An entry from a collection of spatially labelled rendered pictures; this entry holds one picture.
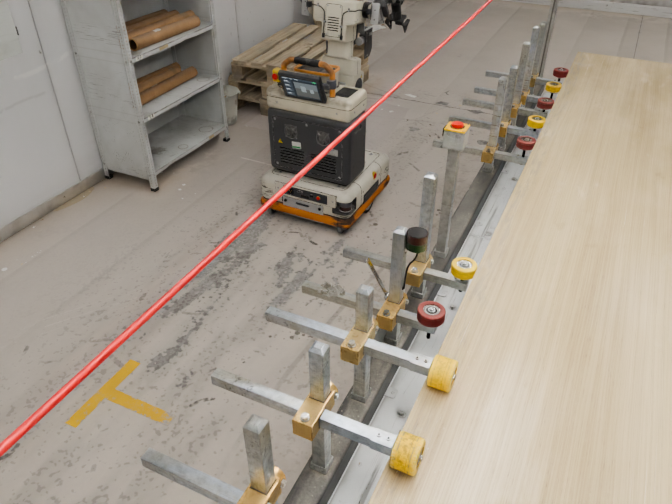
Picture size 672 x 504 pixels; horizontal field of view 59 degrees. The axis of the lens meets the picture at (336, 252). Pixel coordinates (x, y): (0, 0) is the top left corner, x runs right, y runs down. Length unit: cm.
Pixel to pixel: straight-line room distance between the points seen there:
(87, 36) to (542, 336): 319
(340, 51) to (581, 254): 208
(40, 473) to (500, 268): 189
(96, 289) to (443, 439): 240
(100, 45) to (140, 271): 139
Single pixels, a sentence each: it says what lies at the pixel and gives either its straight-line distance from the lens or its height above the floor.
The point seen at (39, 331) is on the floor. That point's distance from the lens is 328.
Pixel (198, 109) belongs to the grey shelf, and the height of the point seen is 21.
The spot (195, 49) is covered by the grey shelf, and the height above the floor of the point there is 68.
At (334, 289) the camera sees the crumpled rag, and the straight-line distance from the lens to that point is 180.
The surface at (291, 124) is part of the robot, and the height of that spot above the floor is 62.
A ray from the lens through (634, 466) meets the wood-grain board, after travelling 151.
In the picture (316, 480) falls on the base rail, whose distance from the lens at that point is 158.
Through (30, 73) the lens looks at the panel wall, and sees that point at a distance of 399.
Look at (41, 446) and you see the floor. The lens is 276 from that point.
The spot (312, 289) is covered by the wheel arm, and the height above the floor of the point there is 86.
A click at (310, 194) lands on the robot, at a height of 24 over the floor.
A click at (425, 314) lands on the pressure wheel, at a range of 169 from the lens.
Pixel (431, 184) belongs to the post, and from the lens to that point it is 181.
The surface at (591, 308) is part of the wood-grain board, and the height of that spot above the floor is 90.
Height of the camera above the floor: 203
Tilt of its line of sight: 36 degrees down
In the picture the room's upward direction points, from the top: straight up
